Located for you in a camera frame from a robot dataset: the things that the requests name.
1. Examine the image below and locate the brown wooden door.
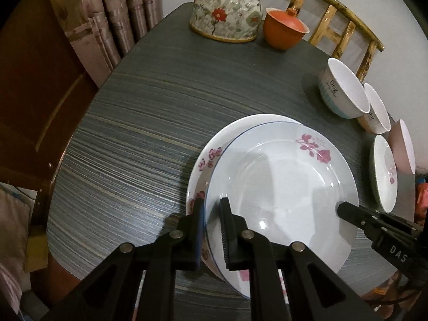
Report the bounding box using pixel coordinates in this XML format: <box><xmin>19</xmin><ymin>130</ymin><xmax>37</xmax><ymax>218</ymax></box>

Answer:
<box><xmin>0</xmin><ymin>0</ymin><xmax>101</xmax><ymax>174</ymax></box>

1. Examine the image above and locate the small white floral bowl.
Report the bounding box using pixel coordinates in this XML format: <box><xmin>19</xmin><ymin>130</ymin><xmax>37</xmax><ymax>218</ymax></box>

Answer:
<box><xmin>371</xmin><ymin>134</ymin><xmax>399</xmax><ymax>213</ymax></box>

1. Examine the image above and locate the white bowl with blue stripes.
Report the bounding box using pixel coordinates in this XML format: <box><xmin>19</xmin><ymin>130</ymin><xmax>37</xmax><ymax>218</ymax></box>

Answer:
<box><xmin>318</xmin><ymin>58</ymin><xmax>372</xmax><ymax>119</ymax></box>

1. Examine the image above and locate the pink bowl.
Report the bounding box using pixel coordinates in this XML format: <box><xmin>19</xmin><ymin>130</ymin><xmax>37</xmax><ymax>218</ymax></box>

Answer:
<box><xmin>388</xmin><ymin>119</ymin><xmax>417</xmax><ymax>174</ymax></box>

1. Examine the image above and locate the white plate with pink flowers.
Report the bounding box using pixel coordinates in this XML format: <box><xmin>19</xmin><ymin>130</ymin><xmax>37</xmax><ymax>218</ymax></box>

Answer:
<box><xmin>185</xmin><ymin>114</ymin><xmax>303</xmax><ymax>305</ymax></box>

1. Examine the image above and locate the blue-rimmed white floral plate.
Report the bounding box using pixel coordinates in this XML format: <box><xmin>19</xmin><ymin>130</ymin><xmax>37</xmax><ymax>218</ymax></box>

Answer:
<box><xmin>204</xmin><ymin>121</ymin><xmax>360</xmax><ymax>300</ymax></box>

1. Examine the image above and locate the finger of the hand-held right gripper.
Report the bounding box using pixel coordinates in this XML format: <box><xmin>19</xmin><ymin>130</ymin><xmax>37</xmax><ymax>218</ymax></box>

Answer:
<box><xmin>336</xmin><ymin>201</ymin><xmax>418</xmax><ymax>241</ymax></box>

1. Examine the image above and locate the white bowl with tan outside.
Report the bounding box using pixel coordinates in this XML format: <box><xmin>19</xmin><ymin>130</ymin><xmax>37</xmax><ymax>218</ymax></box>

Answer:
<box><xmin>356</xmin><ymin>83</ymin><xmax>392</xmax><ymax>135</ymax></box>

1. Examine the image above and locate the floral ceramic teapot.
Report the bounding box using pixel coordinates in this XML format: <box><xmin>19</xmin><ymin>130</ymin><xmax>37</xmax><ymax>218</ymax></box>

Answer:
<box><xmin>186</xmin><ymin>0</ymin><xmax>271</xmax><ymax>43</ymax></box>

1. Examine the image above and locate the pink patterned cloth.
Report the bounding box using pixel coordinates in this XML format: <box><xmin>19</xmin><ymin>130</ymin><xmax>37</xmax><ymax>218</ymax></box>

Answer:
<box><xmin>0</xmin><ymin>181</ymin><xmax>39</xmax><ymax>321</ymax></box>

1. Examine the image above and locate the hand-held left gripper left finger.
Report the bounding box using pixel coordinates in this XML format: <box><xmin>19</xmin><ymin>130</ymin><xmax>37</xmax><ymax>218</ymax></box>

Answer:
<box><xmin>40</xmin><ymin>197</ymin><xmax>206</xmax><ymax>321</ymax></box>

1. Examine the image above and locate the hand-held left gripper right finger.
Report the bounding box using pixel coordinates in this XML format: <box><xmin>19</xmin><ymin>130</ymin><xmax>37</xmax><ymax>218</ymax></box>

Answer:
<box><xmin>219</xmin><ymin>197</ymin><xmax>385</xmax><ymax>321</ymax></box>

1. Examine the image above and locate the dark brown wooden chair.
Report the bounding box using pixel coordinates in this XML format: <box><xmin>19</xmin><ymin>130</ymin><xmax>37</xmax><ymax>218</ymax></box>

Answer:
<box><xmin>30</xmin><ymin>74</ymin><xmax>99</xmax><ymax>235</ymax></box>

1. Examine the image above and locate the beige patterned curtain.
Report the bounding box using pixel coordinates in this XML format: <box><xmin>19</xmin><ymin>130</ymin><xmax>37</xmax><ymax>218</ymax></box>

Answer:
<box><xmin>43</xmin><ymin>0</ymin><xmax>164</xmax><ymax>87</ymax></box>

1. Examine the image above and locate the orange lidded tea cup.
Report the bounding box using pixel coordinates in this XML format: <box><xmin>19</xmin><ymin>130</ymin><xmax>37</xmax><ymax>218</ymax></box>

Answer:
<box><xmin>263</xmin><ymin>7</ymin><xmax>310</xmax><ymax>51</ymax></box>

